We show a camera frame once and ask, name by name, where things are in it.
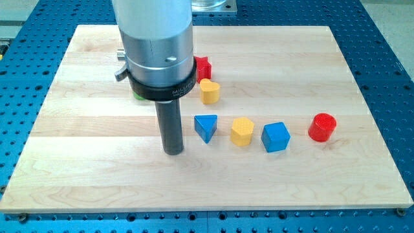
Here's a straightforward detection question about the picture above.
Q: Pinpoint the black pusher rod tool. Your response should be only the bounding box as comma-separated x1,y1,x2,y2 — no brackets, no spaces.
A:
155,99,184,155

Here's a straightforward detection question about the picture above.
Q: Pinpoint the yellow heart block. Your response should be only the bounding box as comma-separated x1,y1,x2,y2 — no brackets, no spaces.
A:
199,78,221,104

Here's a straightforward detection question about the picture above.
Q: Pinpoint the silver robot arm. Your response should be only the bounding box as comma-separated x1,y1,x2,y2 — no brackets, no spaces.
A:
112,0,197,155

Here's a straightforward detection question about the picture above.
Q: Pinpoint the yellow hexagon block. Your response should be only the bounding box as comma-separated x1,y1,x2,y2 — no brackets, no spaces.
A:
230,117,254,146

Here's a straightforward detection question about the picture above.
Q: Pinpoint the green block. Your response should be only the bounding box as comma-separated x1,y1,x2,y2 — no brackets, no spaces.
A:
133,92,146,100

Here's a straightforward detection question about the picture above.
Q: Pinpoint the blue triangle block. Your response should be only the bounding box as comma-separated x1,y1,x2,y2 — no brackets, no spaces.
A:
194,115,218,144

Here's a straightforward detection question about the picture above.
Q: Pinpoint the red star block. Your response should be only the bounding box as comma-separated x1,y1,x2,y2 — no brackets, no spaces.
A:
195,56,212,83

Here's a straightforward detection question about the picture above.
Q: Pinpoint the wooden board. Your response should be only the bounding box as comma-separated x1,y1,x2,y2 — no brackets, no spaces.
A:
1,25,413,214

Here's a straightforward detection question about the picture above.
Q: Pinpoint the blue cube block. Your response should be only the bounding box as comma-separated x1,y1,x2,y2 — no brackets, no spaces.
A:
261,122,290,153

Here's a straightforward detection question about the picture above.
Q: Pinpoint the red cylinder block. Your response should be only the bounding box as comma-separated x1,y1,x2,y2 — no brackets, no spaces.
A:
308,113,337,142

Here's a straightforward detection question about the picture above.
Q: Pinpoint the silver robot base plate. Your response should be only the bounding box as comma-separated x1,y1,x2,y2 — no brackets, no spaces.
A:
191,0,237,15

